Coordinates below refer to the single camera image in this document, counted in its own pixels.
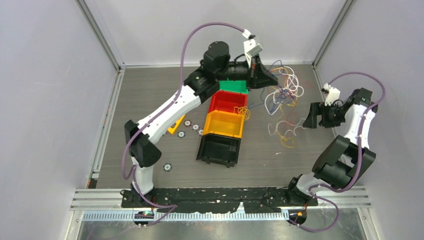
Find round disc middle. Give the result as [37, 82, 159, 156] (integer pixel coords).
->
[192, 124, 200, 131]

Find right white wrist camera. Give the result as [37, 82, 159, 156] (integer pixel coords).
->
[321, 83, 341, 106]

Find round disc red centre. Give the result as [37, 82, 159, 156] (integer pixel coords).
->
[184, 120, 192, 127]

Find round disc lower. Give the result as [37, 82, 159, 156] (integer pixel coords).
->
[177, 130, 186, 138]

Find yellow plastic bin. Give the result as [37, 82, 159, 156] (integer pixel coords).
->
[202, 110, 245, 139]

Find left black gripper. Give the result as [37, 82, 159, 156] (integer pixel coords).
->
[216, 53, 278, 91]

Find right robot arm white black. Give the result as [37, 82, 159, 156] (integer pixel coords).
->
[285, 88, 378, 205]

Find aluminium frame rail front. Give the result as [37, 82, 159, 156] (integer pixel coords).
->
[70, 188, 372, 222]

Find red plastic bin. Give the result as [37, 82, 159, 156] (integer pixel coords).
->
[208, 90, 248, 113]

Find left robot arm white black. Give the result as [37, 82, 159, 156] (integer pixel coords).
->
[124, 39, 278, 207]

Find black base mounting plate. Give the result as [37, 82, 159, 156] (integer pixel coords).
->
[119, 186, 318, 214]

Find green plastic bin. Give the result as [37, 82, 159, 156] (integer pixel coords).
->
[219, 80, 249, 95]

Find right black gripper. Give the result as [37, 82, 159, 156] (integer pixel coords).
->
[303, 101, 346, 129]

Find black plastic bin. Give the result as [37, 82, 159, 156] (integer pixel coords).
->
[196, 133, 241, 168]

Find lone round disc front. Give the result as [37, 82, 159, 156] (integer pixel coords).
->
[163, 163, 172, 172]

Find yellow triangular plastic piece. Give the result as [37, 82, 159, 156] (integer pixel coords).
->
[167, 115, 185, 135]

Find multicolour wire bundle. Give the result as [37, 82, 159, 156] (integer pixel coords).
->
[249, 60, 307, 149]

